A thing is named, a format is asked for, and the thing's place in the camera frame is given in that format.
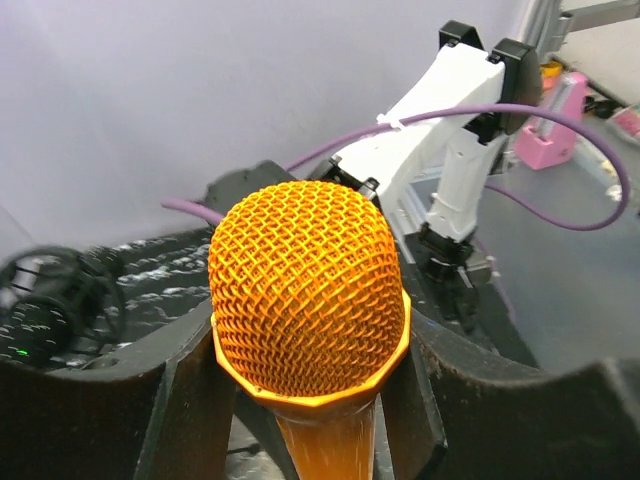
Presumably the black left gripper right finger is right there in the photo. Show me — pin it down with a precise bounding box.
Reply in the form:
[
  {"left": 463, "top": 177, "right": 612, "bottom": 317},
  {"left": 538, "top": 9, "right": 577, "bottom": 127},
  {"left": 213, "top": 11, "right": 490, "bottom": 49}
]
[{"left": 382, "top": 312, "right": 639, "bottom": 479}]

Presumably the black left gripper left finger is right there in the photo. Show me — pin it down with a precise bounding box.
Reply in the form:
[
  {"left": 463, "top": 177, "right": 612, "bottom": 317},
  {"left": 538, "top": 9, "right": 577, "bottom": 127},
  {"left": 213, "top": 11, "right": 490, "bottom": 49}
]
[{"left": 1, "top": 302, "right": 235, "bottom": 479}]

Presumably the black tripod microphone stand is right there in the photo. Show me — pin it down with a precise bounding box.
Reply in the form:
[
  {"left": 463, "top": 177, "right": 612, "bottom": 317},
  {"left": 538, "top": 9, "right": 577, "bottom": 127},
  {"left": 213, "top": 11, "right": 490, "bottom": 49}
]
[{"left": 1, "top": 245, "right": 126, "bottom": 353}]

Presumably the orange microphone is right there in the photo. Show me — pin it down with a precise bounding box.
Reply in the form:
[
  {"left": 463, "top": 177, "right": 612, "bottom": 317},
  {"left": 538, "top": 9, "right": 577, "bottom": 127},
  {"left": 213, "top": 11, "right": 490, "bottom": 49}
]
[{"left": 208, "top": 181, "right": 411, "bottom": 479}]

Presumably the black silver-head microphone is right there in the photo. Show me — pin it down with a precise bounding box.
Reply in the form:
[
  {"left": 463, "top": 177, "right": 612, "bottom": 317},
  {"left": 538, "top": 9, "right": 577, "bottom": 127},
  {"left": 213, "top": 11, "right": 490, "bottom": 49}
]
[{"left": 1, "top": 301, "right": 74, "bottom": 368}]

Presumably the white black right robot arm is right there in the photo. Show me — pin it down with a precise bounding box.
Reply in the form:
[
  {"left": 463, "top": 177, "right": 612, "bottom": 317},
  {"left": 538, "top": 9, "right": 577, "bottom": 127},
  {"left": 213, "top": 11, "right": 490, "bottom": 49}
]
[{"left": 209, "top": 22, "right": 540, "bottom": 336}]

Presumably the black marble pattern mat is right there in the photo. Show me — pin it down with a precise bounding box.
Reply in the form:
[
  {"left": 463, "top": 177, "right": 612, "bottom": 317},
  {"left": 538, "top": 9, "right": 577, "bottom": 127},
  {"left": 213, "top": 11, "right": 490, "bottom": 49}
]
[{"left": 2, "top": 229, "right": 211, "bottom": 371}]

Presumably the pink box outside cell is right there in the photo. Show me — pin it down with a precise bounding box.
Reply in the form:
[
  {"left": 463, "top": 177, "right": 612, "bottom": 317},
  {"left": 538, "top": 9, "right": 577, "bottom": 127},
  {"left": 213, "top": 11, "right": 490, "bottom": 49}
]
[{"left": 513, "top": 72, "right": 588, "bottom": 170}]

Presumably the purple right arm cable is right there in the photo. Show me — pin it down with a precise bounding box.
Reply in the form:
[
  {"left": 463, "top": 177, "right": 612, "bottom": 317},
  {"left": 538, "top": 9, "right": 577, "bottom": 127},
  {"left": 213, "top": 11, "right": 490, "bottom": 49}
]
[{"left": 161, "top": 102, "right": 631, "bottom": 321}]

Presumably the aluminium frame rail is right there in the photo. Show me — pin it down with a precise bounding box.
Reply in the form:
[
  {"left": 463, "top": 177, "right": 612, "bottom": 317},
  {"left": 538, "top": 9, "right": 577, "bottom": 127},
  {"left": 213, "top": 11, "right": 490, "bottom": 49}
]
[{"left": 516, "top": 0, "right": 639, "bottom": 63}]

